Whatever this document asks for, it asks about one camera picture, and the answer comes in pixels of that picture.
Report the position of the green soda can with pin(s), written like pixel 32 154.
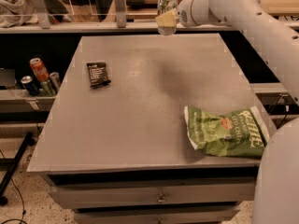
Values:
pixel 47 88

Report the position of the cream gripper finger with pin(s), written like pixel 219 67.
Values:
pixel 168 19

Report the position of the grey crumpled cloth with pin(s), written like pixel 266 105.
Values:
pixel 15 12

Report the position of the left metal rail bracket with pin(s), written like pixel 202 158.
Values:
pixel 42 13

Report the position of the metal rail bracket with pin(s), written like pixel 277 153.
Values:
pixel 42 13
pixel 120 13

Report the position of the green kettle chips bag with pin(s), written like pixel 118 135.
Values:
pixel 240 133

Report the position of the green white 7up can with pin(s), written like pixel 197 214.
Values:
pixel 163 6

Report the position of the grey side shelf tray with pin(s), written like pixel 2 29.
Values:
pixel 12 101

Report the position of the dark blue soda can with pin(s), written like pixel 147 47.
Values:
pixel 30 86

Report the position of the middle metal rail bracket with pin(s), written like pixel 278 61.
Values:
pixel 120 13

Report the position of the grey drawer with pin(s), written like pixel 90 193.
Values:
pixel 174 215
pixel 137 193

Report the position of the lower grey drawer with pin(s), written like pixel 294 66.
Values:
pixel 174 215

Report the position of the black snack packet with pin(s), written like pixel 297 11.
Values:
pixel 98 74

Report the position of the upper grey drawer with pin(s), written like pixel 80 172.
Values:
pixel 137 193

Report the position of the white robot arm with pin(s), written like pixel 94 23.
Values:
pixel 276 198

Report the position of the red soda can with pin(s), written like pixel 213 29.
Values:
pixel 39 69

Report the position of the black stand leg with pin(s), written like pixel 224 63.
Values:
pixel 9 165

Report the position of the silver soda can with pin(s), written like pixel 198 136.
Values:
pixel 55 79

